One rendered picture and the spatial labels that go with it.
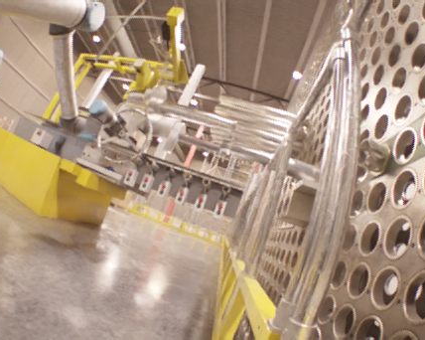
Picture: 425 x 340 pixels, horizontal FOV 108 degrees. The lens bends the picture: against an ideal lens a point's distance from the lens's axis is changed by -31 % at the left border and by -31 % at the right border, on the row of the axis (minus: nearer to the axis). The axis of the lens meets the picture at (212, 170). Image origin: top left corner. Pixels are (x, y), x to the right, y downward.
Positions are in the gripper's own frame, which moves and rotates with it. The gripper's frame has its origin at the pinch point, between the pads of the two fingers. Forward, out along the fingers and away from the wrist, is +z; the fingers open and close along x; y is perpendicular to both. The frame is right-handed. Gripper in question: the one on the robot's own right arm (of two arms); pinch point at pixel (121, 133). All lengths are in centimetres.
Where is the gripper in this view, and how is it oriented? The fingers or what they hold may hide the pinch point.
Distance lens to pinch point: 145.0
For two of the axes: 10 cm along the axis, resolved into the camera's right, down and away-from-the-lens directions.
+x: -6.9, 7.0, -1.7
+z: 0.5, 2.7, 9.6
